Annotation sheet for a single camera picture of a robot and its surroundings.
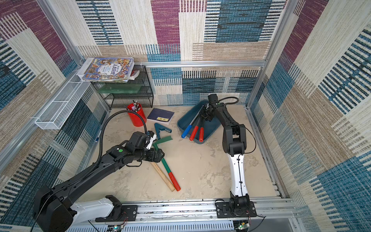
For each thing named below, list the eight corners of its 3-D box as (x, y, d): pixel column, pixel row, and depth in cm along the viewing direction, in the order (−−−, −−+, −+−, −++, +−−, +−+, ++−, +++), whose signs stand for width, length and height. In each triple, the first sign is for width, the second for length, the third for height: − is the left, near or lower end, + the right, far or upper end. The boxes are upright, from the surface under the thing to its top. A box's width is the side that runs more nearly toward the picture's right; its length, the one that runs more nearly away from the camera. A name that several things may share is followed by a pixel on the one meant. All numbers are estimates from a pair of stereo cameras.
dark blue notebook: (147, 121, 114) (146, 119, 112) (153, 109, 121) (153, 107, 120) (170, 126, 110) (169, 124, 109) (175, 113, 118) (175, 112, 117)
